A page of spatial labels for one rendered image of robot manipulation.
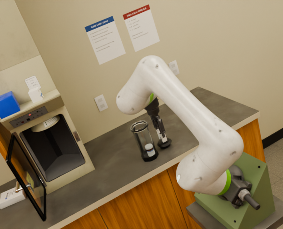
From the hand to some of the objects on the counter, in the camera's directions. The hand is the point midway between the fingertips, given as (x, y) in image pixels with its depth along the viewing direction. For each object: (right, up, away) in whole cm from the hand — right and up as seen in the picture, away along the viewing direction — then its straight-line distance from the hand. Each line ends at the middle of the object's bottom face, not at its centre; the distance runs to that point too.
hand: (161, 135), depth 193 cm
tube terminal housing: (-60, -25, +12) cm, 66 cm away
